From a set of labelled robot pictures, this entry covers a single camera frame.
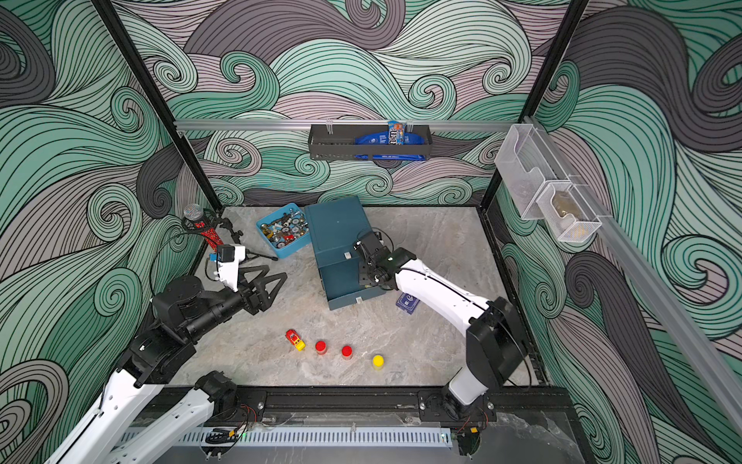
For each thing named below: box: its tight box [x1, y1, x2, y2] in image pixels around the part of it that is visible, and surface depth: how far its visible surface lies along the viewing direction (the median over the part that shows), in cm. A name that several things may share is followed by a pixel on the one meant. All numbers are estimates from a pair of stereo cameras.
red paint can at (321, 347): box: [314, 340, 328, 355], surface depth 83 cm
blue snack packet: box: [354, 119, 426, 161], surface depth 93 cm
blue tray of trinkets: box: [255, 202, 312, 260], surface depth 113 cm
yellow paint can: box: [371, 354, 386, 371], surface depth 81 cm
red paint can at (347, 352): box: [341, 345, 355, 361], surface depth 82 cm
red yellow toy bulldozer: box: [285, 328, 307, 352], surface depth 85 cm
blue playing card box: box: [395, 291, 421, 316], surface depth 92 cm
